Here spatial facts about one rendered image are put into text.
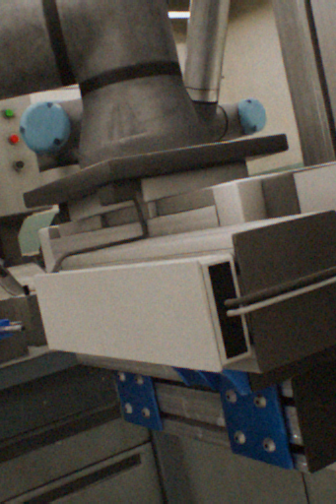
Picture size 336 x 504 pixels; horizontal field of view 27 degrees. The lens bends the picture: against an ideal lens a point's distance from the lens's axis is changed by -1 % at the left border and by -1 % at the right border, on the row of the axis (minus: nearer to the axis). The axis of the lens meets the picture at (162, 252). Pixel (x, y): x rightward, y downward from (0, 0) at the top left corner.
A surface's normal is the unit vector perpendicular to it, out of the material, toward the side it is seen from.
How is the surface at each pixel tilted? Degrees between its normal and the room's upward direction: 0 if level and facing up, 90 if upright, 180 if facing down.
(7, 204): 90
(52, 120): 90
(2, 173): 90
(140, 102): 72
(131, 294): 90
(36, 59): 127
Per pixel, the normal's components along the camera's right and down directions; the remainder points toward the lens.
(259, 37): -0.80, 0.20
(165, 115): 0.29, -0.33
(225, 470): 0.54, -0.07
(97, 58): -0.50, 0.16
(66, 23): 0.05, 0.18
